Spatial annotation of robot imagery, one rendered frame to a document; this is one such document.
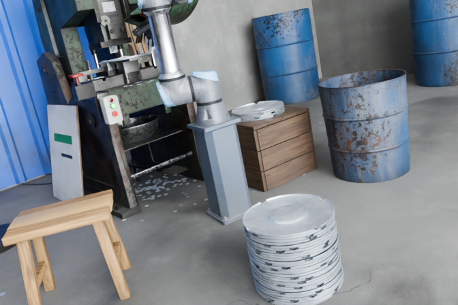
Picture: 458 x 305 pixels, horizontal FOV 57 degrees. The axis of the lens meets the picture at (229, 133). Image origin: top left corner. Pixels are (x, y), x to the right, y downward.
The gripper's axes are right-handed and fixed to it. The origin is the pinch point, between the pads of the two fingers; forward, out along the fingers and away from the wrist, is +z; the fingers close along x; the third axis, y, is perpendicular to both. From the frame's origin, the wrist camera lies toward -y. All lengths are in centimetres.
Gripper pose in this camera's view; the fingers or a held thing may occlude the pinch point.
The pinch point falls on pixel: (148, 51)
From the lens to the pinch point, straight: 240.1
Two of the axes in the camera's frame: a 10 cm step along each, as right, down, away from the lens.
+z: -1.2, 8.4, 5.3
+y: 7.2, -3.0, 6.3
